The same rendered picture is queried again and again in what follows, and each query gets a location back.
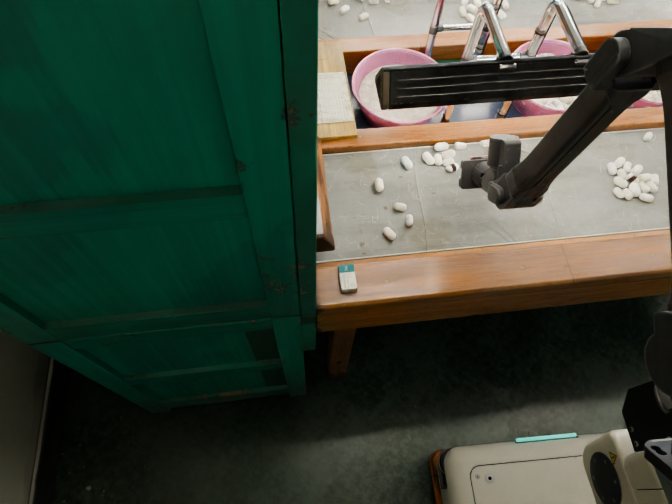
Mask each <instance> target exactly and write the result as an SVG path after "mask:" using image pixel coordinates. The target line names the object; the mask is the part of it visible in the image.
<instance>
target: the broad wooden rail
mask: <svg viewBox="0 0 672 504"><path fill-rule="evenodd" d="M343 264H354V269H355V275H356V282H357V292H348V293H341V289H340V282H339V274H338V265H343ZM671 274H672V263H671V244H670V229H665V230H655V231H645V232H634V233H624V234H614V235H604V236H593V237H583V238H573V239H563V240H552V241H542V242H532V243H522V244H511V245H501V246H491V247H481V248H470V249H460V250H450V251H440V252H429V253H419V254H409V255H399V256H388V257H378V258H368V259H358V260H347V261H337V262H327V263H317V264H316V323H315V326H316V333H319V332H328V331H337V330H346V329H355V328H364V327H373V326H383V325H392V324H401V323H410V322H419V321H428V320H437V319H446V318H456V317H465V316H471V315H483V314H492V313H501V312H510V311H519V310H528V309H538V308H547V307H556V306H565V305H574V304H583V303H592V302H601V301H610V300H619V299H629V298H638V297H647V296H656V295H665V294H670V288H671Z"/></svg>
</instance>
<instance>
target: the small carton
mask: <svg viewBox="0 0 672 504"><path fill-rule="evenodd" d="M338 274H339V282H340V289H341V293H348V292H357V282H356V275H355V269H354V264H343V265H338Z"/></svg>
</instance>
